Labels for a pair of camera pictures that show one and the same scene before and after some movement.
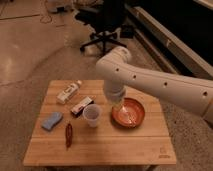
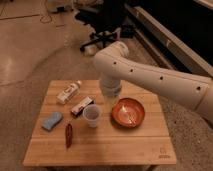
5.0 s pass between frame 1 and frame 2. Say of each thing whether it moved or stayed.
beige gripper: moved
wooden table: stayed
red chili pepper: stayed
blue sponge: stayed
